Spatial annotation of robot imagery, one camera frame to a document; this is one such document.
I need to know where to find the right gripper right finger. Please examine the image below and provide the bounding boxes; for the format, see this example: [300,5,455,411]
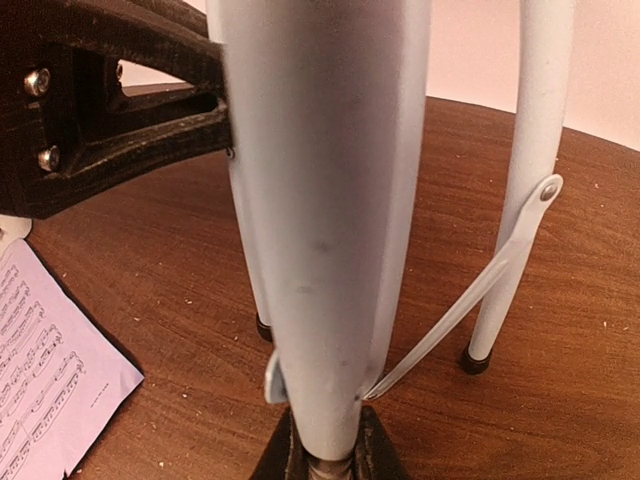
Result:
[352,406,410,480]

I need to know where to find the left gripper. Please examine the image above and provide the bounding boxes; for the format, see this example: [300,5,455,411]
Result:
[1,1,232,219]

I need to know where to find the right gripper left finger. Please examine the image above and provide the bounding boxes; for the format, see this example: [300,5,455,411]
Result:
[249,407,309,480]

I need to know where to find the white music stand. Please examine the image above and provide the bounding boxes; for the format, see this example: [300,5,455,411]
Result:
[206,1,575,463]

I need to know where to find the purple sheet music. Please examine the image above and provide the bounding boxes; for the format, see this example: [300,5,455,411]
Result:
[1,240,143,479]

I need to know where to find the white metronome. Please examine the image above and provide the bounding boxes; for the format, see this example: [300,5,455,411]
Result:
[0,215,33,253]

